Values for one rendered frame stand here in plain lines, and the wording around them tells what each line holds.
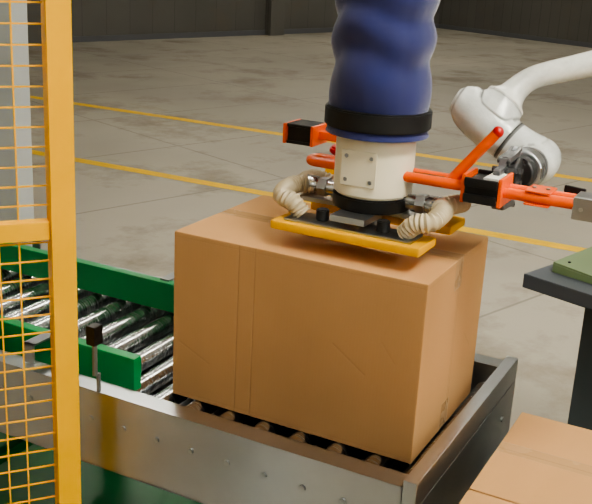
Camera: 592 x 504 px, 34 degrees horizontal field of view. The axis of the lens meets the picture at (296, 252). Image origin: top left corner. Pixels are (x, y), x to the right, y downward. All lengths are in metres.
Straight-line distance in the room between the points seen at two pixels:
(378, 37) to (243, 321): 0.68
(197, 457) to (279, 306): 0.37
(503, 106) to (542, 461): 0.80
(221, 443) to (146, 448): 0.21
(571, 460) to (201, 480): 0.80
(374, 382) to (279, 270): 0.31
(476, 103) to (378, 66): 0.40
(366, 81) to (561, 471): 0.91
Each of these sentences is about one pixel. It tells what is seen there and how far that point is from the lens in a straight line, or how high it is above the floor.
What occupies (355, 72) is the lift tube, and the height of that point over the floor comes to 1.33.
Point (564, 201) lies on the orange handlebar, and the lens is 1.96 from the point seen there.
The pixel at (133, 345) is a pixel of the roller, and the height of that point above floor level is 0.53.
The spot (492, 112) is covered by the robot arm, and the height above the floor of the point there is 1.22.
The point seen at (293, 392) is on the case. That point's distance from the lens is 2.15.
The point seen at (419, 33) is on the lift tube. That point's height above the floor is 1.41.
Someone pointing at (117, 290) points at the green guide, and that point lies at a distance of 2.87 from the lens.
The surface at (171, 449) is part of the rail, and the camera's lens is 2.18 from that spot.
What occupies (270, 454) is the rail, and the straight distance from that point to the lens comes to 2.04.
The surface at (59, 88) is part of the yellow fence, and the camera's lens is 1.97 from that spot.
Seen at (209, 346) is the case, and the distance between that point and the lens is 2.22.
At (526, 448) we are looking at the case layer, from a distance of 2.24.
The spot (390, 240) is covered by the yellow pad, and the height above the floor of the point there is 1.01.
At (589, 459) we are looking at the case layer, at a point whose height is 0.54.
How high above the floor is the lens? 1.59
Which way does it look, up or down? 18 degrees down
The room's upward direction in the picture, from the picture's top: 3 degrees clockwise
